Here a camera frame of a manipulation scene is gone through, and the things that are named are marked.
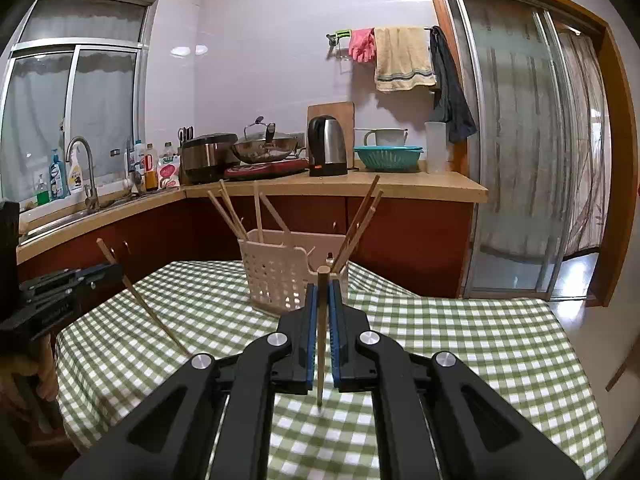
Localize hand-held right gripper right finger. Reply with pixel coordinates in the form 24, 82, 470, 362
327, 280, 586, 480

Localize teal plastic colander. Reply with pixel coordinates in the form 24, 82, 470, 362
353, 145, 425, 171

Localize steel electric kettle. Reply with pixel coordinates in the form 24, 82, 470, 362
306, 115, 349, 177

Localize steel sink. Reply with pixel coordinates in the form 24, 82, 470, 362
20, 195, 146, 246

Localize tall steel faucet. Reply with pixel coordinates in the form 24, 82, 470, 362
65, 136, 101, 211

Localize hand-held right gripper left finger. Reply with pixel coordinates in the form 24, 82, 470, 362
62, 282, 318, 480

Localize sliding glass door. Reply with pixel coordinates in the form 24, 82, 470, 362
445, 0, 608, 301

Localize wooden cutting board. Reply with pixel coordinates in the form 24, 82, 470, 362
306, 101, 356, 168

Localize wall towel rail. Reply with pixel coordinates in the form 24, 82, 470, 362
326, 25, 441, 58

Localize dark hanging cloth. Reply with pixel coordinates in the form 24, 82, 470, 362
429, 25, 478, 145

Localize wooden door frame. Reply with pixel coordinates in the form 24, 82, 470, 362
421, 0, 631, 308

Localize blue dish soap bottle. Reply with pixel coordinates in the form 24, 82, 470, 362
48, 149, 70, 200

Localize red-brown kitchen cabinets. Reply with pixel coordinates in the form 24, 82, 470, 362
15, 195, 476, 301

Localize yellow oil bottle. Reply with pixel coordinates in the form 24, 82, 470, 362
142, 143, 160, 192

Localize dark rice cooker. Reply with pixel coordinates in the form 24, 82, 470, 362
179, 133, 240, 186

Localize beige plastic chopstick holder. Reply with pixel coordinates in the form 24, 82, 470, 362
237, 228, 349, 317

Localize wooden chair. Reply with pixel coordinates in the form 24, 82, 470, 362
604, 332, 640, 393

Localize tan kitchen countertop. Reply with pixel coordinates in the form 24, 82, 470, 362
15, 169, 490, 266

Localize person's left hand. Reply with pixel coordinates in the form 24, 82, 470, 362
0, 347, 60, 403

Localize steel wok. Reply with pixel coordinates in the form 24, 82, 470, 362
231, 123, 301, 165

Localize translucent plastic pitcher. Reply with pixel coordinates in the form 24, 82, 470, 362
424, 121, 447, 175

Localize beige towel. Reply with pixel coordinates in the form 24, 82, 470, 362
373, 26, 437, 93

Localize red and white pouch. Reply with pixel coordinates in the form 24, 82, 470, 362
157, 156, 182, 191

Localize kitchen window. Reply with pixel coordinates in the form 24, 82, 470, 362
0, 0, 161, 201

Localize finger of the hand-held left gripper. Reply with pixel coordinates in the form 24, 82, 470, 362
22, 262, 124, 333

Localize pink rubber glove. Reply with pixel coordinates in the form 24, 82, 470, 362
348, 28, 376, 64

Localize white spray bottle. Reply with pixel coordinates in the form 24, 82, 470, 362
67, 147, 85, 193

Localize green checked tablecloth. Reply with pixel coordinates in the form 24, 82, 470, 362
54, 259, 601, 480

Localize red induction cooktop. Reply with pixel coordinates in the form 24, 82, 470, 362
223, 157, 310, 181

